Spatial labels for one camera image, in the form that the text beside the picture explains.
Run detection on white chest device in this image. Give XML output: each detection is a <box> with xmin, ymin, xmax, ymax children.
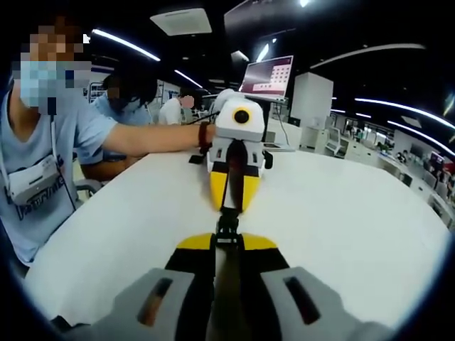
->
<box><xmin>6</xmin><ymin>155</ymin><xmax>60</xmax><ymax>207</ymax></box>

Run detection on open laptop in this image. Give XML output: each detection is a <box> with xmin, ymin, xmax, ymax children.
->
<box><xmin>237</xmin><ymin>54</ymin><xmax>296</xmax><ymax>102</ymax></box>

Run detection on person in light blue shirt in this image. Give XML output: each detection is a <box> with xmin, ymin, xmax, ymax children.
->
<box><xmin>0</xmin><ymin>88</ymin><xmax>119</xmax><ymax>268</ymax></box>

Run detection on ceiling light strip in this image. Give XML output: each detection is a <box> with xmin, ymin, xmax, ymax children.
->
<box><xmin>386</xmin><ymin>119</ymin><xmax>455</xmax><ymax>158</ymax></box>
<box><xmin>173</xmin><ymin>68</ymin><xmax>204</xmax><ymax>90</ymax></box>
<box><xmin>91</xmin><ymin>28</ymin><xmax>161</xmax><ymax>62</ymax></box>
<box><xmin>354</xmin><ymin>97</ymin><xmax>455</xmax><ymax>129</ymax></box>

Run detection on grey office chair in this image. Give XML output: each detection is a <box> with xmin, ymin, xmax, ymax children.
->
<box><xmin>73</xmin><ymin>177</ymin><xmax>105</xmax><ymax>200</ymax></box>

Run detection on white ceiling air vent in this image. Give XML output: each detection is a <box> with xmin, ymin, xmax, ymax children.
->
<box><xmin>149</xmin><ymin>6</ymin><xmax>213</xmax><ymax>37</ymax></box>

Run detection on row of office desks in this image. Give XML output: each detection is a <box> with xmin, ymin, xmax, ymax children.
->
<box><xmin>328</xmin><ymin>119</ymin><xmax>455</xmax><ymax>230</ymax></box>

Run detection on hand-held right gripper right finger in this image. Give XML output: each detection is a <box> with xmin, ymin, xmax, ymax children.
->
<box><xmin>240</xmin><ymin>232</ymin><xmax>392</xmax><ymax>341</ymax></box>

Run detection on chest device neck cable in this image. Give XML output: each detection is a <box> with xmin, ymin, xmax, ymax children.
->
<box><xmin>0</xmin><ymin>112</ymin><xmax>78</xmax><ymax>211</ymax></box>

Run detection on brown bead bracelet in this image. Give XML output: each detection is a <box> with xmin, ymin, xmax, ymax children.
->
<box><xmin>198</xmin><ymin>121</ymin><xmax>212</xmax><ymax>150</ymax></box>

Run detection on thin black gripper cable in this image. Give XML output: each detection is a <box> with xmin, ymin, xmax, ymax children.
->
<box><xmin>184</xmin><ymin>110</ymin><xmax>222</xmax><ymax>126</ymax></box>

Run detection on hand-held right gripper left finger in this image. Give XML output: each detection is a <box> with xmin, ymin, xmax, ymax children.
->
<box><xmin>83</xmin><ymin>232</ymin><xmax>218</xmax><ymax>341</ymax></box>

